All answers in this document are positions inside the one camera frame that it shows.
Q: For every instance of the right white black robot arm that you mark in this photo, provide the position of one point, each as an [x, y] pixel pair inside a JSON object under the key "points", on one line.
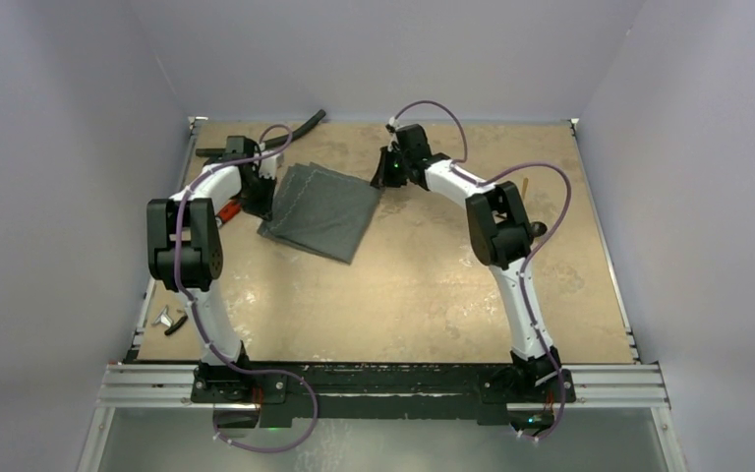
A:
{"points": [[502, 238]]}

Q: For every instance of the red handled screwdriver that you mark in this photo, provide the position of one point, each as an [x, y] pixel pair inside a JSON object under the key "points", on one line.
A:
{"points": [[227, 212]]}

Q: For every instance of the aluminium frame rail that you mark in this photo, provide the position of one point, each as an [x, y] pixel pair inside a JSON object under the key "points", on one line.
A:
{"points": [[173, 386]]}

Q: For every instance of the grey cloth napkin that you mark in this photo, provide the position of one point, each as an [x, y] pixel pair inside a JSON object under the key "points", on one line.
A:
{"points": [[321, 211]]}

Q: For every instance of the black handled pliers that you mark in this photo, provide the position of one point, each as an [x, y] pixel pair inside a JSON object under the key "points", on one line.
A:
{"points": [[175, 325]]}

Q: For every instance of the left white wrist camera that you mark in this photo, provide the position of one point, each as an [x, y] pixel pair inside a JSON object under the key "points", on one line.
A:
{"points": [[269, 167]]}

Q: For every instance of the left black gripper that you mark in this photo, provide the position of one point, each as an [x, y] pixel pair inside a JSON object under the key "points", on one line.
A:
{"points": [[263, 208]]}

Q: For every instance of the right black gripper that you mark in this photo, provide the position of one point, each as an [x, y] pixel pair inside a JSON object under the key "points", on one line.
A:
{"points": [[386, 171]]}

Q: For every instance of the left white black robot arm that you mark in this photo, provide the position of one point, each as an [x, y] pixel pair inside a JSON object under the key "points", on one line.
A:
{"points": [[185, 253]]}

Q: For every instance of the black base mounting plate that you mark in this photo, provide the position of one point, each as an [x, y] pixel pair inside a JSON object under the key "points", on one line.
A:
{"points": [[490, 394]]}

